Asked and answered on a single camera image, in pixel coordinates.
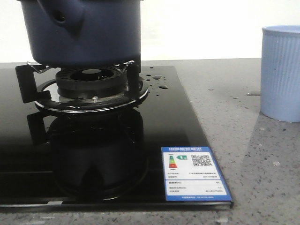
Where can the light blue ribbed cup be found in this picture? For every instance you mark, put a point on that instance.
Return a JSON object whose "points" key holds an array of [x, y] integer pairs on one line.
{"points": [[280, 72]]}

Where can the black metal pot support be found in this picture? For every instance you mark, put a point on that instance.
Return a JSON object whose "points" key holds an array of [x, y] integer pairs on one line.
{"points": [[46, 96]]}

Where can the dark blue cooking pot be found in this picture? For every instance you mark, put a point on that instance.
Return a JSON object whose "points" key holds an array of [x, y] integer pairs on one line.
{"points": [[83, 33]]}

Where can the black glass gas stove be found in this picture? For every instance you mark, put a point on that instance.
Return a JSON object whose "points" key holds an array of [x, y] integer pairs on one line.
{"points": [[109, 161]]}

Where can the blue white energy label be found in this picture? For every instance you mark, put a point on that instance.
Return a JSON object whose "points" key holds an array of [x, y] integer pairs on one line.
{"points": [[192, 174]]}

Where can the black gas burner head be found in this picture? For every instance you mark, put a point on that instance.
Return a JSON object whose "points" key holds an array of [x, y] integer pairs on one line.
{"points": [[101, 82]]}

